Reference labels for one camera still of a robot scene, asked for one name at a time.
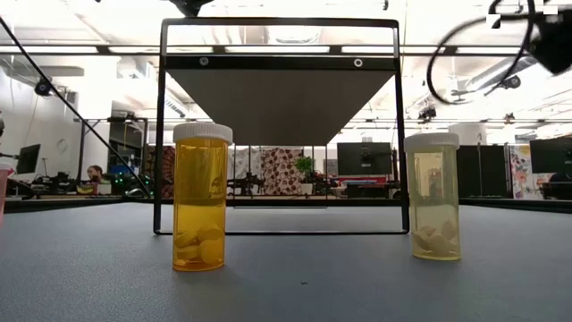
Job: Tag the wooden shelf with black frame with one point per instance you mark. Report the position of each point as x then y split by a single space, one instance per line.
281 107

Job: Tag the amber pill bottle white cap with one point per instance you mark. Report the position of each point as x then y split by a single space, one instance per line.
199 188

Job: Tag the yellow pill bottle white cap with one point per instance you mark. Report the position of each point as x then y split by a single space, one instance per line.
433 201

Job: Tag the pink pill bottle white cap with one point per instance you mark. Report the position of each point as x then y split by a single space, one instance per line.
2 197

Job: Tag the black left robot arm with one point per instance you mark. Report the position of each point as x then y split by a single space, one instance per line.
190 5

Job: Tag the red circle patterned cloth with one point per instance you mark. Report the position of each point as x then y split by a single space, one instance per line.
279 172

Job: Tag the small background potted plant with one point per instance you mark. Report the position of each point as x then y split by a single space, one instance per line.
305 166

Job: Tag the white patterned cloth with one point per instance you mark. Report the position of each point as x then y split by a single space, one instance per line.
243 161

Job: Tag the black robot on background table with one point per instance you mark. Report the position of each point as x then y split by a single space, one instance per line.
245 183

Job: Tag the black computer monitor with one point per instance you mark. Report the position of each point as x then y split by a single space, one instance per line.
27 158
364 158
552 154

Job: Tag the background work table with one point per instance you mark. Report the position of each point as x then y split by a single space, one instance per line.
364 184

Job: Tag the orange mandala tapestry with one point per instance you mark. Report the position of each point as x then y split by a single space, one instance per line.
167 172

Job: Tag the black ceiling mounted device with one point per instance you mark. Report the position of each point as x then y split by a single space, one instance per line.
427 112

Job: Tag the black metal rack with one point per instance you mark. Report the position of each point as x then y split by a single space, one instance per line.
125 143

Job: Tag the white round column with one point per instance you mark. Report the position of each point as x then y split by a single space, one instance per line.
467 133

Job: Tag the person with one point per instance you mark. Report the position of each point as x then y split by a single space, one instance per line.
95 173

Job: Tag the black room partition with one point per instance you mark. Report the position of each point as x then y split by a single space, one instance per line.
485 170

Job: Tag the floral patterned panel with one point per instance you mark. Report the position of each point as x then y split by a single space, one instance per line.
520 174

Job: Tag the black ceiling projector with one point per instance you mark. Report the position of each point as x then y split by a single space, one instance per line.
510 82

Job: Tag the black aluminium table frame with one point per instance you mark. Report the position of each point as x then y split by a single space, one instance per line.
89 204

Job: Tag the black ceiling rail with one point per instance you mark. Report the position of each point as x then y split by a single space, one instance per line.
67 49

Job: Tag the black ceiling camera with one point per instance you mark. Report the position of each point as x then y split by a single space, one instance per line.
43 87

